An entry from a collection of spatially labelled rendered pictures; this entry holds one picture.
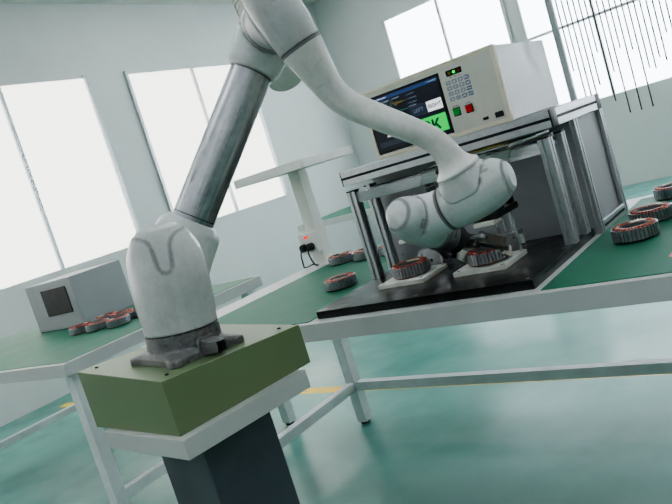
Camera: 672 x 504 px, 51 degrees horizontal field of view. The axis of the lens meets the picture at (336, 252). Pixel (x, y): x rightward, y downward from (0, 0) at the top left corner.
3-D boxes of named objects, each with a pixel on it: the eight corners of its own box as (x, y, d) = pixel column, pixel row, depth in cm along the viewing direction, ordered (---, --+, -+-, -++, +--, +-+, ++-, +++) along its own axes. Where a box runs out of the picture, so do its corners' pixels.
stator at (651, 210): (644, 227, 183) (641, 214, 183) (623, 225, 194) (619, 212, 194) (684, 214, 184) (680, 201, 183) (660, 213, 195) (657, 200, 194)
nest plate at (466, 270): (506, 269, 175) (504, 264, 175) (453, 277, 185) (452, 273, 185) (527, 252, 187) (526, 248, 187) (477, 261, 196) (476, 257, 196)
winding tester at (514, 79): (512, 120, 185) (491, 43, 183) (378, 161, 212) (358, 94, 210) (560, 104, 215) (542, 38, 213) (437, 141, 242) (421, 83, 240)
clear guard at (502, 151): (507, 174, 160) (500, 148, 159) (418, 196, 175) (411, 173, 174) (554, 151, 185) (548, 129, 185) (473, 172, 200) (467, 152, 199)
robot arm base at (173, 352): (186, 371, 133) (179, 342, 132) (128, 365, 149) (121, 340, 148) (259, 340, 146) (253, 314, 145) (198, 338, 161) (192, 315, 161)
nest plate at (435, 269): (423, 282, 190) (422, 278, 190) (379, 289, 200) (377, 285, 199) (448, 266, 202) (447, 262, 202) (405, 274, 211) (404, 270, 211)
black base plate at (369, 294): (535, 289, 157) (532, 279, 156) (318, 319, 196) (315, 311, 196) (595, 235, 193) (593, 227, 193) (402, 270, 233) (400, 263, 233)
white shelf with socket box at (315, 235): (335, 274, 270) (299, 158, 264) (267, 287, 293) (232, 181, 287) (383, 249, 297) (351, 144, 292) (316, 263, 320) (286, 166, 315)
